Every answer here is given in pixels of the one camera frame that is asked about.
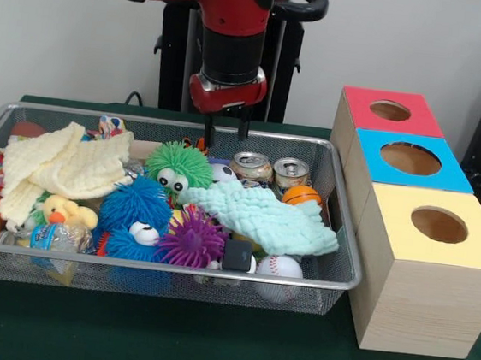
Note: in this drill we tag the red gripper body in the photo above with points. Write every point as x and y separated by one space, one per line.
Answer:
227 97

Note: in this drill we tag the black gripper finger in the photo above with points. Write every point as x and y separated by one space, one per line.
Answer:
244 124
209 129

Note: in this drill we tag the orange black striped tiger plush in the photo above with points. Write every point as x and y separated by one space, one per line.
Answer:
192 143

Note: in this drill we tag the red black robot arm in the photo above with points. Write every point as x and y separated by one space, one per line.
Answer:
232 16

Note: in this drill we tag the silver mesh bin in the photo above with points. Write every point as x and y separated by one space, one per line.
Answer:
101 115

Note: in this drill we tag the wooden box with three holes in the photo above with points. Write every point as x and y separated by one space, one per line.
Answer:
425 302

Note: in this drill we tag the silver drink can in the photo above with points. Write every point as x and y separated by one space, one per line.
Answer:
291 172
250 166

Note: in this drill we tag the green spiky ball with eyes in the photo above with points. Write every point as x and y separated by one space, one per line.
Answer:
178 160

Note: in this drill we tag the small orange basketball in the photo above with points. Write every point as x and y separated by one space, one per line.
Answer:
301 195

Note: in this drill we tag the mint green cloth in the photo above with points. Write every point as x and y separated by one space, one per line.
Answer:
262 216

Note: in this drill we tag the purple spiky ball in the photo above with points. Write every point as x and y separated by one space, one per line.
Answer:
193 239

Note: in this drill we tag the blue spiky ball with eyes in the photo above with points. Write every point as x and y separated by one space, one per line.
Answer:
122 245

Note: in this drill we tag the cream yellow cloth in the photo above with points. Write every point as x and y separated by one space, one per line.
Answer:
66 161

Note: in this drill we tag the yellow plush duck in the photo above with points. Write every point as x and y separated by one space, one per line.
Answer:
65 211

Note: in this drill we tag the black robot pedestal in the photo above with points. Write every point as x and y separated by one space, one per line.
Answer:
172 52

